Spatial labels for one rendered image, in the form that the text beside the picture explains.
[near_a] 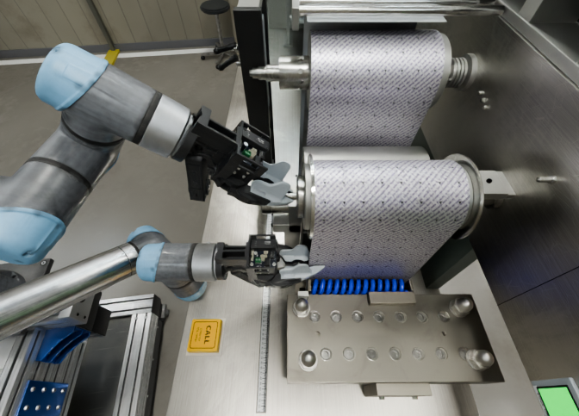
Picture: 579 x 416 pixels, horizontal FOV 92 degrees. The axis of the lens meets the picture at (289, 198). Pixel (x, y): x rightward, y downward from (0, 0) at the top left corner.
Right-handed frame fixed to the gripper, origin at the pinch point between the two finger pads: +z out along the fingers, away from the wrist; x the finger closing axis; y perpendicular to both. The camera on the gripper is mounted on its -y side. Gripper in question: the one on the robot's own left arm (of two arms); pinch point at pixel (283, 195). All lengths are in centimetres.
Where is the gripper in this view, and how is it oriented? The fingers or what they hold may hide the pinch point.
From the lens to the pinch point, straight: 50.7
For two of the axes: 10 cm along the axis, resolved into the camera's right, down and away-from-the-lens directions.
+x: -0.1, -8.1, 5.9
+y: 6.4, -4.6, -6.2
